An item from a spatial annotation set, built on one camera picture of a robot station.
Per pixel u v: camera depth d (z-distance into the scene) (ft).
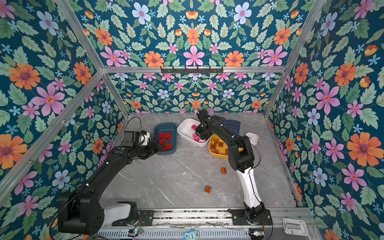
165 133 3.52
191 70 3.05
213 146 3.25
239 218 2.42
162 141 3.43
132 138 2.14
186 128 3.58
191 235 2.22
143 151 2.39
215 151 3.13
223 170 2.89
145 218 2.41
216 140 3.33
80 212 1.30
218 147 3.25
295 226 2.26
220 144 3.30
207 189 2.69
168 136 3.40
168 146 3.36
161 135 3.45
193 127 3.61
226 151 3.12
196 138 3.20
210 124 2.29
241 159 1.89
